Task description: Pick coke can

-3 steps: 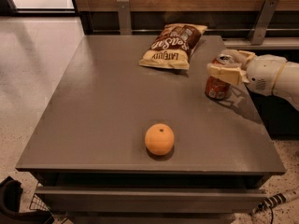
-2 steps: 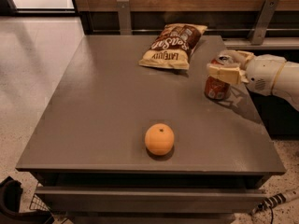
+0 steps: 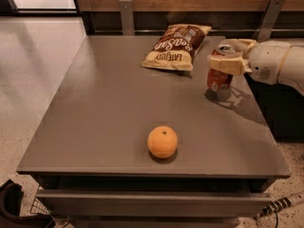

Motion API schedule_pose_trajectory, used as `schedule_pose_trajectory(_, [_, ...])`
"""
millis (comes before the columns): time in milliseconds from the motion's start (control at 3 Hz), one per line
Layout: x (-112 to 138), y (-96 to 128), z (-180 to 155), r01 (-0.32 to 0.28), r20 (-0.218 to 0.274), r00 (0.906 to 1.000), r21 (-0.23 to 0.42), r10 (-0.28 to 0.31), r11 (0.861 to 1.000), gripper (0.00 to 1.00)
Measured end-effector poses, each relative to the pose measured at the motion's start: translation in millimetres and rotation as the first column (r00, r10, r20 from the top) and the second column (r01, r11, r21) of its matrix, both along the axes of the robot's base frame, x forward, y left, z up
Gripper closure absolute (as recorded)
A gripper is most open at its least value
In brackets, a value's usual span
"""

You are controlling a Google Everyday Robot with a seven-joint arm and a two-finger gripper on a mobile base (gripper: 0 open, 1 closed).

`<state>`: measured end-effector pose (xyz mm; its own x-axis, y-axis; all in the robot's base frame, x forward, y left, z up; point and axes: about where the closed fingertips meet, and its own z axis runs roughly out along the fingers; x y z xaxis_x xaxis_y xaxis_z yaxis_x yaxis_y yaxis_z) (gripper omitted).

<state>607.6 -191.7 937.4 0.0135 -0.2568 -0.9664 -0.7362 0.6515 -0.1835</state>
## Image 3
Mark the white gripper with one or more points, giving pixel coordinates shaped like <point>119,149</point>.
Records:
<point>265,62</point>

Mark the right metal bracket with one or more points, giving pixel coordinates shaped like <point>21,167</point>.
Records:
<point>268,20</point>

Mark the left metal bracket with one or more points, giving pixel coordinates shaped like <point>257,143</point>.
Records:
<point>127,19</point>

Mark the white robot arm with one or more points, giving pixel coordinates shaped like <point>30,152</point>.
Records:
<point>294,65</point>

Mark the red coke can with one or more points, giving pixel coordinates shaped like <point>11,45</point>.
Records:
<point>217,80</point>

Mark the metal bracket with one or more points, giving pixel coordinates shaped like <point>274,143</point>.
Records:
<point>268,20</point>
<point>127,19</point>

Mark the brown yellow chip bag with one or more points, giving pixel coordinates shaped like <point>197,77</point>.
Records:
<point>177,48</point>

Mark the orange fruit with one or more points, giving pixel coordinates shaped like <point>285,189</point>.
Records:
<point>162,142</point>

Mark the wire basket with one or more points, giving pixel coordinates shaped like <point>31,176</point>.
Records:
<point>37,207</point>

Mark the grey cabinet drawer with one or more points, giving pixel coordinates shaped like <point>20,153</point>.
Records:
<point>152,204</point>

